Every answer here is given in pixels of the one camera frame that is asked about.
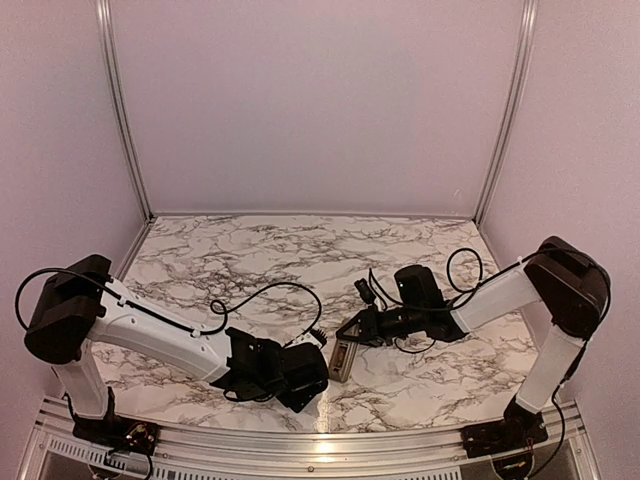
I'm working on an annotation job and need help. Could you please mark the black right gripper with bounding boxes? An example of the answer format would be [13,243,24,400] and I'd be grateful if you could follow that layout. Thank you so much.
[336,305,426,347]

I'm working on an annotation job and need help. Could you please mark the white remote control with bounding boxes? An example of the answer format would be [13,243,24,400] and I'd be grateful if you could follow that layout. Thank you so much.
[328,339,358,383]

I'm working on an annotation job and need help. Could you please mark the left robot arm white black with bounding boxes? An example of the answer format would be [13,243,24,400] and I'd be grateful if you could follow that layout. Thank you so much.
[14,254,329,445]

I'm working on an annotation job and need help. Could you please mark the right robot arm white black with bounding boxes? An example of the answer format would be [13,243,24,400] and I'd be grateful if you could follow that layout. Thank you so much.
[336,236,612,448]

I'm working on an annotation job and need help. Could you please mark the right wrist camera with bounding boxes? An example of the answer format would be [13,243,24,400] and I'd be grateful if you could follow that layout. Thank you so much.
[354,278,388,311]

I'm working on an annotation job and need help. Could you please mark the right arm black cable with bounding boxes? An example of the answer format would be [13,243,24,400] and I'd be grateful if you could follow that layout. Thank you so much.
[367,247,614,454]

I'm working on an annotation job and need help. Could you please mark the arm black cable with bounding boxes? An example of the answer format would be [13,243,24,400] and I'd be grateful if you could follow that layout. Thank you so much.
[367,247,614,454]
[14,268,324,404]

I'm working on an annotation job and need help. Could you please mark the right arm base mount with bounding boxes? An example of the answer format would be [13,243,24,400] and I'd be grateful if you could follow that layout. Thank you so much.
[461,416,549,458]

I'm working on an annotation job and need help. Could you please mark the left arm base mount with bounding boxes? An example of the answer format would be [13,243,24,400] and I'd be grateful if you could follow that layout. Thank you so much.
[73,417,160,455]

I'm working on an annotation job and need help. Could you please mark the front aluminium rail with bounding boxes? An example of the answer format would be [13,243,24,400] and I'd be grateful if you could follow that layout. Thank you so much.
[19,404,601,480]

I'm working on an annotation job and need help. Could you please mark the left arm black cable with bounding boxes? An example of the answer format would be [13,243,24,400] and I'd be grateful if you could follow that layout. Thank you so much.
[14,268,324,404]

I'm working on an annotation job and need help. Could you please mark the right aluminium frame post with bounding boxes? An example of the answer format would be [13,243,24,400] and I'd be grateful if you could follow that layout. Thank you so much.
[473,0,539,229]

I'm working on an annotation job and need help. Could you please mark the aluminium frame post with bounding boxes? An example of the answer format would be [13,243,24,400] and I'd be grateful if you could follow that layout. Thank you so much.
[473,0,539,229]
[95,0,154,223]

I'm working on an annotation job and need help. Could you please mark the left aluminium frame post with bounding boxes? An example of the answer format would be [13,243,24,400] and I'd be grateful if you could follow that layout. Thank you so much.
[95,0,154,223]

